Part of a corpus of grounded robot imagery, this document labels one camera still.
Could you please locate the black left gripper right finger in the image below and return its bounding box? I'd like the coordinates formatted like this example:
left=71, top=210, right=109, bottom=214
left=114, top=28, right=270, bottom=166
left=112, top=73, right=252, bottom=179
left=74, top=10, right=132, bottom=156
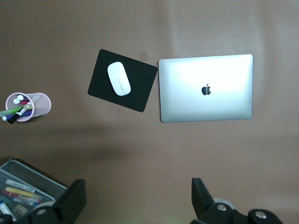
left=191, top=177, right=285, bottom=224

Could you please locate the blue label marker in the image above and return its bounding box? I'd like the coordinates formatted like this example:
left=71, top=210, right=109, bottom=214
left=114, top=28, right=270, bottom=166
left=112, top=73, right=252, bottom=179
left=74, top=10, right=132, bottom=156
left=13, top=196, right=43, bottom=206

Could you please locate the pink mesh pen cup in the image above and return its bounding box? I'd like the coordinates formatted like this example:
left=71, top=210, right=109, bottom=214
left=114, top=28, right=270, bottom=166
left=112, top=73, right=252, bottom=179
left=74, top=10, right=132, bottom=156
left=5, top=92, right=51, bottom=123

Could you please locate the white computer mouse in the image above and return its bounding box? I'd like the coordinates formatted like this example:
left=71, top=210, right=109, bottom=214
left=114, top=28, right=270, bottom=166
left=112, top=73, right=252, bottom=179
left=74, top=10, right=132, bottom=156
left=107, top=61, right=132, bottom=97

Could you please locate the yellow marker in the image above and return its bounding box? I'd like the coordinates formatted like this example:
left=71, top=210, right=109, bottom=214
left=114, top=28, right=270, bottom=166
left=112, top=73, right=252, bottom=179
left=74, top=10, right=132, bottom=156
left=1, top=186, right=43, bottom=199

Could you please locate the white label marker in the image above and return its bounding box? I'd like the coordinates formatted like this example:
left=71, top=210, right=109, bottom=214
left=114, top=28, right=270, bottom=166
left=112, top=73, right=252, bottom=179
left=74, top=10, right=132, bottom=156
left=4, top=178, right=36, bottom=193

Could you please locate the black mouse pad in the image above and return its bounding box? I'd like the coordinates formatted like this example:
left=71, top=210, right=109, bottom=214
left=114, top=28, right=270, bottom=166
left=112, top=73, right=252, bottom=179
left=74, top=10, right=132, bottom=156
left=87, top=49, right=159, bottom=113

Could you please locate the white marker blue cap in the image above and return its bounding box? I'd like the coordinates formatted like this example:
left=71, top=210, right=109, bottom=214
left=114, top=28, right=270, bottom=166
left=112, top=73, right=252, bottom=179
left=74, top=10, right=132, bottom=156
left=0, top=200, right=12, bottom=216

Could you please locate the green marker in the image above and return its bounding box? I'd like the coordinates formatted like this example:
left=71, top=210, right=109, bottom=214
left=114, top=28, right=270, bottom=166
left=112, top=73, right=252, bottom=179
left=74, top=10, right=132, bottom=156
left=0, top=105, right=32, bottom=118

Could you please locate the purple marker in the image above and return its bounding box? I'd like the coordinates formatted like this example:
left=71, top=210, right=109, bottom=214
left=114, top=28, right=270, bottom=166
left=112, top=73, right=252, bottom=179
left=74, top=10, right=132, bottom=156
left=1, top=109, right=33, bottom=121

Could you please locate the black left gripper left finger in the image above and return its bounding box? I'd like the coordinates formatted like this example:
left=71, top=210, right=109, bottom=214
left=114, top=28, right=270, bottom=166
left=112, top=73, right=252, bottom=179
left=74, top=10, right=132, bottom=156
left=0, top=179, right=87, bottom=224

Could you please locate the silver laptop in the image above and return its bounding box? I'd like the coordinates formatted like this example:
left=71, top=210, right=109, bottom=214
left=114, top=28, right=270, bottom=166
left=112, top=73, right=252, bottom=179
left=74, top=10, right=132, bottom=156
left=158, top=54, right=254, bottom=123

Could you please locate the metal mesh desk organizer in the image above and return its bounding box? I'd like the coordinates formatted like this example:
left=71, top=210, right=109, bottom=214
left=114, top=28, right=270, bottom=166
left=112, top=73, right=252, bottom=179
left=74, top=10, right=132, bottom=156
left=0, top=158, right=69, bottom=223

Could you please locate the grey eraser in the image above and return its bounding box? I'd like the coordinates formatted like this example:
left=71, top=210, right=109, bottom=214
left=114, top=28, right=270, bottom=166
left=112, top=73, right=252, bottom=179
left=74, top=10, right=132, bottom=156
left=13, top=204, right=28, bottom=214

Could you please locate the black marker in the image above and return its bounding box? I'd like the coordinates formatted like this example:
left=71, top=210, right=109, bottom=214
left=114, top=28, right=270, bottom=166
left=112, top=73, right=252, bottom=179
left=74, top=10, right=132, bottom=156
left=7, top=107, right=25, bottom=125

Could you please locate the red marker white cap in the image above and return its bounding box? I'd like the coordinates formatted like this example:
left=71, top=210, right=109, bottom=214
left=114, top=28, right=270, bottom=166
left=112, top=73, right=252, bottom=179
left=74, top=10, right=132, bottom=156
left=13, top=98, right=30, bottom=106

